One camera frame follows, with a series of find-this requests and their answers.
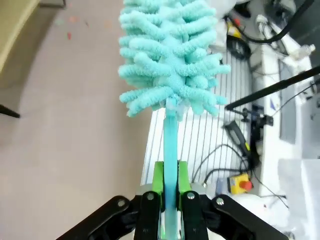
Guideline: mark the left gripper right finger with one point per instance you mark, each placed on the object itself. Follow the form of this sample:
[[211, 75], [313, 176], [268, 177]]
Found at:
[[195, 215]]

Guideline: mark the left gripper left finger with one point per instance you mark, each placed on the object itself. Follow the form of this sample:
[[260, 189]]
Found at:
[[147, 215]]

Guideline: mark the teal chenille duster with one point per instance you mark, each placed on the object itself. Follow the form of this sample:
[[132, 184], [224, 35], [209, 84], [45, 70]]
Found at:
[[172, 75]]

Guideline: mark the yellow emergency stop button box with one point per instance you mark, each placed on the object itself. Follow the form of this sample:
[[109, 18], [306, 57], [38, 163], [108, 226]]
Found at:
[[240, 183], [233, 29]]

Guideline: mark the black handheld controller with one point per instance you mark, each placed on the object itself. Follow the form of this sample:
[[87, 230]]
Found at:
[[237, 137]]

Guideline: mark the black tripod pole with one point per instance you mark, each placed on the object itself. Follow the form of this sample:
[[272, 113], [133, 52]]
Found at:
[[275, 87]]

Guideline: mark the red paper scrap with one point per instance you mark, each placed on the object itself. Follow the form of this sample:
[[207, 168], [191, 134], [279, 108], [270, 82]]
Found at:
[[68, 36], [72, 19]]

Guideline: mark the brown paper scrap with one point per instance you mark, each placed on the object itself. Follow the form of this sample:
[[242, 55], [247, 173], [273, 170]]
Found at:
[[86, 23]]

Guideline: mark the green paper scrap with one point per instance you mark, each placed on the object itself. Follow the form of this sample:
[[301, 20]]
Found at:
[[59, 22]]

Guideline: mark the black camera clamp mount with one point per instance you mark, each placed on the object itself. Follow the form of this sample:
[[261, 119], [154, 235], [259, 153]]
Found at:
[[257, 125]]

